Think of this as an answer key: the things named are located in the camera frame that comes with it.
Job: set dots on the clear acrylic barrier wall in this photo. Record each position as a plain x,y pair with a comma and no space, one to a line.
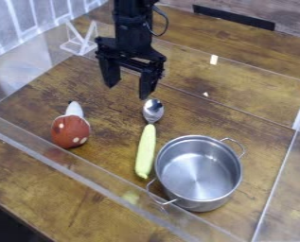
191,227

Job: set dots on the silver metal pot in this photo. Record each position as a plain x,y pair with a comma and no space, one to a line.
199,172

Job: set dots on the black strip on table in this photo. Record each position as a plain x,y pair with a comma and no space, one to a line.
233,17

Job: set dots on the yellow handled metal spoon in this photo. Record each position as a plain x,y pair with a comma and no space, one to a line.
153,112

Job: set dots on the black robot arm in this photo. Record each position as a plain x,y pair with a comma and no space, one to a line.
132,16

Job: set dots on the white and brown toy mushroom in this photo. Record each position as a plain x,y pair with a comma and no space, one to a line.
70,129

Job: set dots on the clear acrylic triangle stand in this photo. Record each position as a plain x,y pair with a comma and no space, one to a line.
78,44

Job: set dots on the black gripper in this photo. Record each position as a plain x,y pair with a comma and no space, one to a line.
142,60

